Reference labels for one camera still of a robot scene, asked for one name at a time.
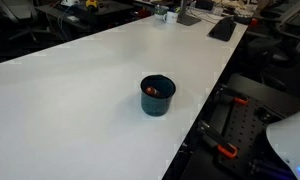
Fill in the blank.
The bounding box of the red Expo dry-erase marker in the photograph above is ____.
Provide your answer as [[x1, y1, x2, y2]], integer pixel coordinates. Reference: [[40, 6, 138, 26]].
[[146, 86, 160, 97]]

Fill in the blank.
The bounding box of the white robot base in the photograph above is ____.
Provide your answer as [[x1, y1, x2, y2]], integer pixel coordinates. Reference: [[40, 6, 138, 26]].
[[266, 111, 300, 180]]

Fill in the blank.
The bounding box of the white coffee mug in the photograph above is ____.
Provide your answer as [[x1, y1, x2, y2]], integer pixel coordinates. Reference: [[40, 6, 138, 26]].
[[163, 11, 178, 24]]

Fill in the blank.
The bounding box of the dark teal enamel mug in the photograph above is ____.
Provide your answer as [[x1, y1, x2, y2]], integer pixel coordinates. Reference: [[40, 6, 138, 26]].
[[140, 74, 176, 117]]

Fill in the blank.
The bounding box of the orange-handled clamp far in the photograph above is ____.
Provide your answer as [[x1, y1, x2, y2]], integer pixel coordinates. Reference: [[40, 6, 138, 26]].
[[219, 86, 248, 105]]

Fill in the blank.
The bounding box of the orange-handled clamp near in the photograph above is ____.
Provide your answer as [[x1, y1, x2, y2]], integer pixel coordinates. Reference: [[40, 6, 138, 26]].
[[198, 121, 238, 159]]

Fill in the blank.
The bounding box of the black office chair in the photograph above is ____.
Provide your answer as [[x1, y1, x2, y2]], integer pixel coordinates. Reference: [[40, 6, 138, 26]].
[[245, 0, 300, 96]]

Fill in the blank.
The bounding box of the grey monitor stand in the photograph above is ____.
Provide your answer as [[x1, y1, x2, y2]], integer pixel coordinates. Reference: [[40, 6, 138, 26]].
[[177, 0, 200, 26]]

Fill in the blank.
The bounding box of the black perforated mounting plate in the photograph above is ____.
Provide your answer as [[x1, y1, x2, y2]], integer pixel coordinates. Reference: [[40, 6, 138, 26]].
[[216, 97, 283, 180]]

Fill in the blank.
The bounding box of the black wedge device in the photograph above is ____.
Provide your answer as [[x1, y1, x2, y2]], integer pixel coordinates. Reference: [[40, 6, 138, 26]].
[[208, 17, 236, 42]]

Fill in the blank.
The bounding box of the green bowl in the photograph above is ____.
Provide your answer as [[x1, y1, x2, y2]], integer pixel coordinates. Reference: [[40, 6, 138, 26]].
[[154, 5, 168, 20]]

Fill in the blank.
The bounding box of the orange-handled clamp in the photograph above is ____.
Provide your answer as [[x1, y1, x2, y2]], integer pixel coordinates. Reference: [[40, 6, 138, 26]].
[[198, 121, 238, 159], [219, 86, 248, 105]]

